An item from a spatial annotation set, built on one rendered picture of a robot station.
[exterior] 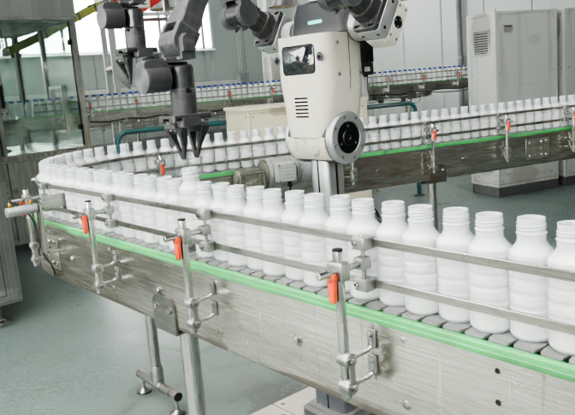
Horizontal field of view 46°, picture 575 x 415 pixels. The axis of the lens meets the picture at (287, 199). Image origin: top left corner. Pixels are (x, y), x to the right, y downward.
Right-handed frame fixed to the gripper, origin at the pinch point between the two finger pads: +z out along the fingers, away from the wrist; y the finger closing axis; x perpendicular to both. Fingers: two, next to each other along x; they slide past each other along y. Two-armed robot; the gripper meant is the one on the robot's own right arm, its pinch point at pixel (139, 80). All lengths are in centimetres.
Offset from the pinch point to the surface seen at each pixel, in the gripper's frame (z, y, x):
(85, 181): 27.0, 16.3, -7.3
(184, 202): 28, 17, 46
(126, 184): 26.2, 16.2, 16.6
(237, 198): 26, 16, 64
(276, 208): 27, 16, 76
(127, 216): 34.2, 17.3, 17.1
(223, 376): 139, -74, -82
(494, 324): 39, 18, 124
